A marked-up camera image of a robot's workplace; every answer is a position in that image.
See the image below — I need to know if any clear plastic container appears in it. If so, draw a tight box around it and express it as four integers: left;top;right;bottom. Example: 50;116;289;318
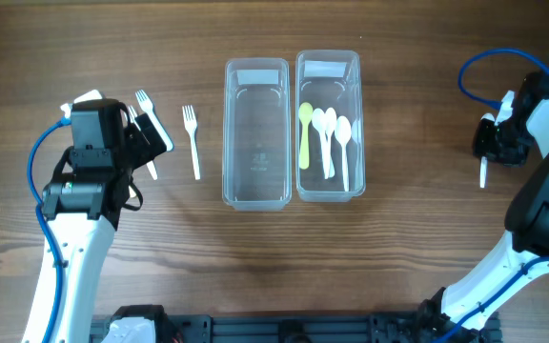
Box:
222;57;292;212
295;50;366;202

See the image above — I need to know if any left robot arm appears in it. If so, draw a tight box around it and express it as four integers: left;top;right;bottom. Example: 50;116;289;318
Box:
22;98;174;342

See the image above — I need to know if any white fork slim handle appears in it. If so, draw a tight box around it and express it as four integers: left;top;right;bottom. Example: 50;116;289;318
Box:
128;105;158;180

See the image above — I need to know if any white fork wide handle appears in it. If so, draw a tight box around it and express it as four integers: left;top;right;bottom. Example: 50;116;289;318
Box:
135;90;174;151

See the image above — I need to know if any left clear plastic container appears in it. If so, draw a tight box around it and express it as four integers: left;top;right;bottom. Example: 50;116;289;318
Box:
222;57;292;212

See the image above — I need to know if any white spoon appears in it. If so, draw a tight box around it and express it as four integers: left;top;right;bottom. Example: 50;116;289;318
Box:
324;108;336;179
479;113;495;189
312;108;330;179

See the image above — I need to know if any yellow plastic spoon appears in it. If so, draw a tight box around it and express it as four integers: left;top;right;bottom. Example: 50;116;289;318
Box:
298;102;314;170

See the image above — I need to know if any right clear plastic container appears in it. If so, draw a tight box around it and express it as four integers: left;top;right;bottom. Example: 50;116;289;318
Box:
295;50;366;202

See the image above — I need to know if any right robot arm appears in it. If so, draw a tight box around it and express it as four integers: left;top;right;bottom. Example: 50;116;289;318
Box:
412;71;549;342

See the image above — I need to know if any white spoon container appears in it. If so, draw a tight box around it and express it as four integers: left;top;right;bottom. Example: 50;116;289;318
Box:
335;116;352;192

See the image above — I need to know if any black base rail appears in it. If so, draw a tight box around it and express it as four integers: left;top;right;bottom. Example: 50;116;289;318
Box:
88;304;503;343

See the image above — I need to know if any left blue cable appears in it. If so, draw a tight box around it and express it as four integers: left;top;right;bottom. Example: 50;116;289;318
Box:
26;117;73;343

